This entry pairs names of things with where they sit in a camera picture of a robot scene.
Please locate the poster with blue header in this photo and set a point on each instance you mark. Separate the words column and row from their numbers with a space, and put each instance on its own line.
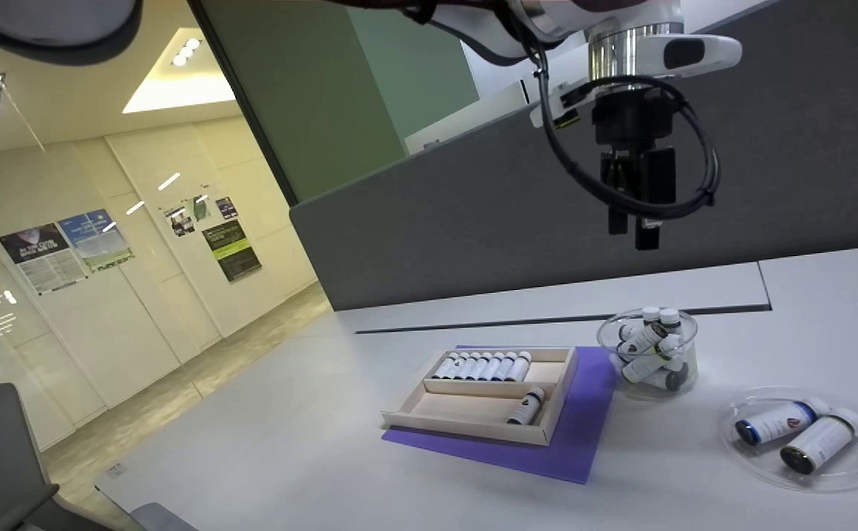
column 98, row 240

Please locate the square ceiling light panel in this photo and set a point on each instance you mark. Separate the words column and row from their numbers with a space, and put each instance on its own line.
column 180, row 75

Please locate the poster with dark header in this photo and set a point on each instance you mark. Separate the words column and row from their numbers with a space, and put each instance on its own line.
column 39, row 256

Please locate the purple mat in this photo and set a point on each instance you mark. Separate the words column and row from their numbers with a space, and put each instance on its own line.
column 577, row 444

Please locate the white cylindrical object pair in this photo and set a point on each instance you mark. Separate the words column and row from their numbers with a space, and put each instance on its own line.
column 740, row 458

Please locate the small dark wall photo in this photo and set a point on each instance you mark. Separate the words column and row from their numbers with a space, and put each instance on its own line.
column 180, row 219
column 198, row 205
column 226, row 206

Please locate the green panel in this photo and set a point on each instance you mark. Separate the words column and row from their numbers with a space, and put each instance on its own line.
column 311, row 97

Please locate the large white blue-banded bottle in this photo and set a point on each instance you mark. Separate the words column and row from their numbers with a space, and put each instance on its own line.
column 820, row 444
column 777, row 423

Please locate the wooden tray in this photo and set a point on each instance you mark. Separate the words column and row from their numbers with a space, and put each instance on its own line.
column 466, row 414

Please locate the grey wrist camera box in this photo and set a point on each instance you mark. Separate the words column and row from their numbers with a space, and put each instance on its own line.
column 564, row 107

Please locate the grey partition wall panel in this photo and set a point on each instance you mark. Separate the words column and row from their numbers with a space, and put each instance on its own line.
column 466, row 225

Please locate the black and green poster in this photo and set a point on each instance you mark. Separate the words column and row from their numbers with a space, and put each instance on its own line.
column 235, row 250

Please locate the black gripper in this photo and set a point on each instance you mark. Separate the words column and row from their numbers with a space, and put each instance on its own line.
column 634, row 149

